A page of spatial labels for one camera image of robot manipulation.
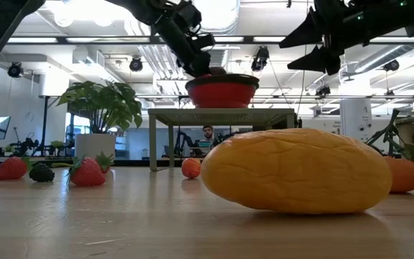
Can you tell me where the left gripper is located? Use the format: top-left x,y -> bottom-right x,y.
155,1 -> 216,78

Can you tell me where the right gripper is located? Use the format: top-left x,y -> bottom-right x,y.
278,0 -> 409,76

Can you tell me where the red collapsible colander bowl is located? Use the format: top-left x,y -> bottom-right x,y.
185,73 -> 260,109

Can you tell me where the small orange fruit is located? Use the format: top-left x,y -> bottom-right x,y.
181,157 -> 202,180

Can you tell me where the yellow bread roll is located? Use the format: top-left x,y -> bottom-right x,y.
200,128 -> 394,216

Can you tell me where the red strawberry with long stem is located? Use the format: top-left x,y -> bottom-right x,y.
51,155 -> 106,188

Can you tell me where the tangerine with stalk and leaves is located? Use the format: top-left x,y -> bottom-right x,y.
366,109 -> 414,197

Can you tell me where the green perforated metal riser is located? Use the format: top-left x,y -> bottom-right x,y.
147,108 -> 298,172

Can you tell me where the person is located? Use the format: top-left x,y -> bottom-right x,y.
198,124 -> 218,145

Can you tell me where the potted monstera plant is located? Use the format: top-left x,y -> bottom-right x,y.
56,79 -> 144,162

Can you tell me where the black overhead crossbar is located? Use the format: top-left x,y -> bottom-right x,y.
7,35 -> 414,45

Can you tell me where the blackberry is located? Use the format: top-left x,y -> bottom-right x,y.
29,163 -> 56,183

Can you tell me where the black background equipment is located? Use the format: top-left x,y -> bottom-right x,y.
8,132 -> 40,158

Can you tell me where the thin hanging cable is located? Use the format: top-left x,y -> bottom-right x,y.
296,71 -> 309,117

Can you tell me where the silver ventilation duct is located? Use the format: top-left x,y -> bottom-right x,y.
192,0 -> 242,75

